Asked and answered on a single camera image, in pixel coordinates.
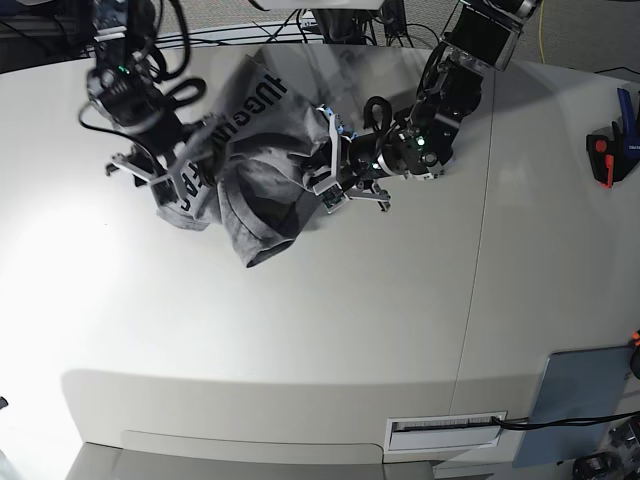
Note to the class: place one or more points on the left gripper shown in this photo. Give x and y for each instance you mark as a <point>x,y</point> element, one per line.
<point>352,158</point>

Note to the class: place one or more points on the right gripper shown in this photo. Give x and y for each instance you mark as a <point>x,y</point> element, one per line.
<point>154,142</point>

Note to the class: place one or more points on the grey T-shirt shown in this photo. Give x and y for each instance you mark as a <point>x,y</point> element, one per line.
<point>266,139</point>

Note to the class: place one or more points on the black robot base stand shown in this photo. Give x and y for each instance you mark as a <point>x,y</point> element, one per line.
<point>344,27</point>

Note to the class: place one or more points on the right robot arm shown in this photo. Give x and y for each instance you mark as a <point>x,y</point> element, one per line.
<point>132,87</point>

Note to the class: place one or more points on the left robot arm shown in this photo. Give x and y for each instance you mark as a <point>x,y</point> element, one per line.
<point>416,142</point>

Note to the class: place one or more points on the black orange bar clamp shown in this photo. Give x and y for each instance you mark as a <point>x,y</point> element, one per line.
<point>612,159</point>

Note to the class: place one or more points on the blue bar clamp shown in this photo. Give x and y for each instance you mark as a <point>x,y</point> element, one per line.
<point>628,115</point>

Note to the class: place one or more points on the blue grey flat board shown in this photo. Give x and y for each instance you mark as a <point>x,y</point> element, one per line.
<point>574,384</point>

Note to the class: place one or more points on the black orange tool at edge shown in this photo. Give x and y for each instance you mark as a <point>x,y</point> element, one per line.
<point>634,362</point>

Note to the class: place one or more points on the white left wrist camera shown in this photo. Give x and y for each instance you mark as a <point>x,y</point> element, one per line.
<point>331,194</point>

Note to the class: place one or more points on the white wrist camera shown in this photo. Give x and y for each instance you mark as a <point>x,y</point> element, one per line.
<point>331,194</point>
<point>168,190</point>

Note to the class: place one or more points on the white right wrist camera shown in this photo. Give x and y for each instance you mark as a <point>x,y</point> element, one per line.
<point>168,190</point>

